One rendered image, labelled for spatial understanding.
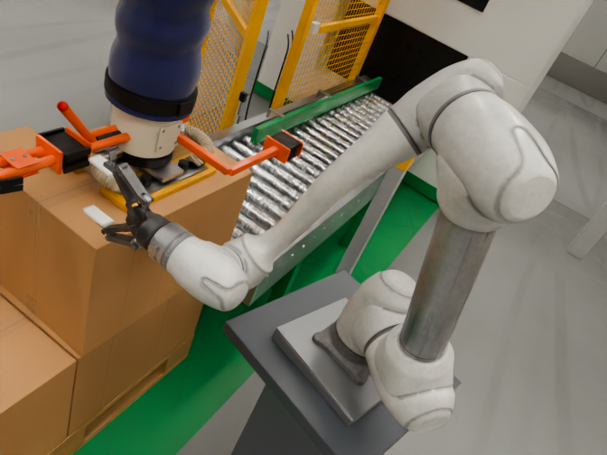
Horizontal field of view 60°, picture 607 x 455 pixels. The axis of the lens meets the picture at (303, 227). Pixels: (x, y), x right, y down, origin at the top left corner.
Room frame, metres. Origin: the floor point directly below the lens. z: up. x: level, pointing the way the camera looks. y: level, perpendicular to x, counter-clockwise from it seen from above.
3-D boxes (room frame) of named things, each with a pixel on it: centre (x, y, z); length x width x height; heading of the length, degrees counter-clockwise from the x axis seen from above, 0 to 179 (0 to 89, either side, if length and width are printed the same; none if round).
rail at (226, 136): (2.73, 0.36, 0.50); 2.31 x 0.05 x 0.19; 163
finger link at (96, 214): (0.87, 0.43, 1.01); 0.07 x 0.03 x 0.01; 71
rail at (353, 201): (2.54, -0.26, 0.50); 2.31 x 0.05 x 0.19; 163
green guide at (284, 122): (3.05, 0.20, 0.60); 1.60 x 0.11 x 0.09; 163
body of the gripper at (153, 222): (0.83, 0.30, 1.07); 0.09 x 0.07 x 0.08; 71
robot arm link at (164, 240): (0.80, 0.23, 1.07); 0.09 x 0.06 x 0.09; 161
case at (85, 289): (1.18, 0.50, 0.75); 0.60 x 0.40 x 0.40; 161
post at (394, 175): (1.92, -0.25, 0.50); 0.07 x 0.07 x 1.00; 73
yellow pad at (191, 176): (1.16, 0.40, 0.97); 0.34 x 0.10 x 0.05; 161
